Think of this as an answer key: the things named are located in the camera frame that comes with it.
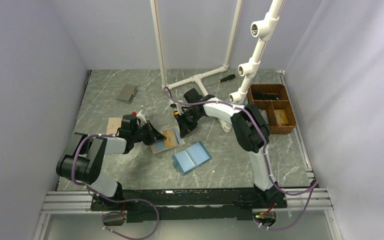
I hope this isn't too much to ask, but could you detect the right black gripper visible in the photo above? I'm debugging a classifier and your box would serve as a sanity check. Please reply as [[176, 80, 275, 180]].
[[175, 109, 203, 139]]

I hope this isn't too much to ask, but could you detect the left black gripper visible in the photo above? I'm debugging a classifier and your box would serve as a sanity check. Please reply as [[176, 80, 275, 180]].
[[131, 120, 166, 146]]

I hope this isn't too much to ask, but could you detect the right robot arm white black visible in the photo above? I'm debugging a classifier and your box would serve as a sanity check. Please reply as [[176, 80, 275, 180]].
[[173, 95, 279, 208]]

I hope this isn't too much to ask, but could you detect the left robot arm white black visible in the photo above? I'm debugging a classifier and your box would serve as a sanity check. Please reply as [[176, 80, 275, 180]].
[[56, 114, 166, 210]]

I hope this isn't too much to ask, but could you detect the open blue card holder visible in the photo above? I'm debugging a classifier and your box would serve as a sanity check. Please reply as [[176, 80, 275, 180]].
[[171, 141, 212, 176]]

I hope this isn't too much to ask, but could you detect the tan card holder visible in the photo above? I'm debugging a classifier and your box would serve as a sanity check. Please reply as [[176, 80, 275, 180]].
[[106, 117, 122, 135]]

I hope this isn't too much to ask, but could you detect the grey card holder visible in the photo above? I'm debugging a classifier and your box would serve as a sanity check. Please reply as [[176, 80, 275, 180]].
[[116, 84, 138, 104]]

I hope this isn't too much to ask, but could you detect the black item in basket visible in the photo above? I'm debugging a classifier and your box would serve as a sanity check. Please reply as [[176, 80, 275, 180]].
[[252, 92, 280, 101]]

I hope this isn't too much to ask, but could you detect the brown wicker basket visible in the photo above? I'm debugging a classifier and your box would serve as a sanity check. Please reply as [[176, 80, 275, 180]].
[[247, 83, 297, 135]]

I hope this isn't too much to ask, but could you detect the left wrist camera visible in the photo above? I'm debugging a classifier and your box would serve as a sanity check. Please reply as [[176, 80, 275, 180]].
[[131, 109, 147, 126]]

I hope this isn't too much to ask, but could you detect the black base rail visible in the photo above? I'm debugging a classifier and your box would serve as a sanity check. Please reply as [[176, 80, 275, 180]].
[[90, 187, 288, 223]]

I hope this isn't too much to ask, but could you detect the white pvc pipe frame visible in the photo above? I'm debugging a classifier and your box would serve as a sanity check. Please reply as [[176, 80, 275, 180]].
[[149, 0, 243, 95]]

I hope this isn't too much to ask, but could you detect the white pvc pipe post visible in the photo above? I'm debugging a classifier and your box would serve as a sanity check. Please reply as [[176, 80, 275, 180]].
[[221, 0, 286, 134]]

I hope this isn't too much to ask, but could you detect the aluminium frame rail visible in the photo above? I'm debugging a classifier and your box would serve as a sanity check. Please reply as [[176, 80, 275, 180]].
[[33, 187, 343, 240]]

